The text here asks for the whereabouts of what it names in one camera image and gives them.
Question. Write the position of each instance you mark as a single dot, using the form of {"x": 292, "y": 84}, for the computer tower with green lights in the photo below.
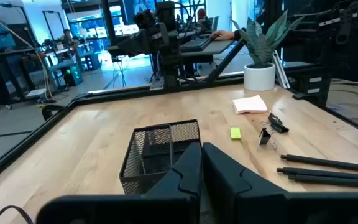
{"x": 71, "y": 74}

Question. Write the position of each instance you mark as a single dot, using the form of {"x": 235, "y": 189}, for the grey cloth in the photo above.
{"x": 353, "y": 96}

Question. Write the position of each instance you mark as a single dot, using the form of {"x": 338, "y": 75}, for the black machine frame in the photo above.
{"x": 346, "y": 31}

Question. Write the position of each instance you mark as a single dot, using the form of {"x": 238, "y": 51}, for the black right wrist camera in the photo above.
{"x": 145, "y": 18}

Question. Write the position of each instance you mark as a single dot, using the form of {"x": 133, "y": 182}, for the black desk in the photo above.
{"x": 11, "y": 59}

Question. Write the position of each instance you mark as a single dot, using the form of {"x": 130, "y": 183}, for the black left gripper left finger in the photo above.
{"x": 179, "y": 186}

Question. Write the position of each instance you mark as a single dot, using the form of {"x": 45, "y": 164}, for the white leaning boards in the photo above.
{"x": 281, "y": 70}

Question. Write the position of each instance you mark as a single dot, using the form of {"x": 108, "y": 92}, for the black mesh desk organizer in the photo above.
{"x": 141, "y": 174}

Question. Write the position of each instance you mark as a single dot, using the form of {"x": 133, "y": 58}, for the person's hand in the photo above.
{"x": 222, "y": 35}

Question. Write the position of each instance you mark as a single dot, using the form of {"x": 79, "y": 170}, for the black table frame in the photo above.
{"x": 26, "y": 143}

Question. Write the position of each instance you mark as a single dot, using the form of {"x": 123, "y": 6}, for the black keyboard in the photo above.
{"x": 194, "y": 44}

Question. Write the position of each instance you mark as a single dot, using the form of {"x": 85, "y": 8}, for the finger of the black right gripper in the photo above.
{"x": 132, "y": 42}

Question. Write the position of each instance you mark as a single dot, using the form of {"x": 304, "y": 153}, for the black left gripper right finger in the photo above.
{"x": 228, "y": 186}

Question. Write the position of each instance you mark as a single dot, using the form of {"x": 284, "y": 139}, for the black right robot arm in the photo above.
{"x": 170, "y": 62}

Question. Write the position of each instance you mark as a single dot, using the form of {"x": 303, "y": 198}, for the grey keyboard tray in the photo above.
{"x": 219, "y": 47}

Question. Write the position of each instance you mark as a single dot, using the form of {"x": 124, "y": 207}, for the snake plant in white pot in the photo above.
{"x": 259, "y": 53}

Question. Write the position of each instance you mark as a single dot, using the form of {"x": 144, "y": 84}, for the pink sticky note pad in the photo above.
{"x": 250, "y": 104}

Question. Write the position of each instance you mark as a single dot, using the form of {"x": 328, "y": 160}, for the black drawer unit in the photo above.
{"x": 312, "y": 84}

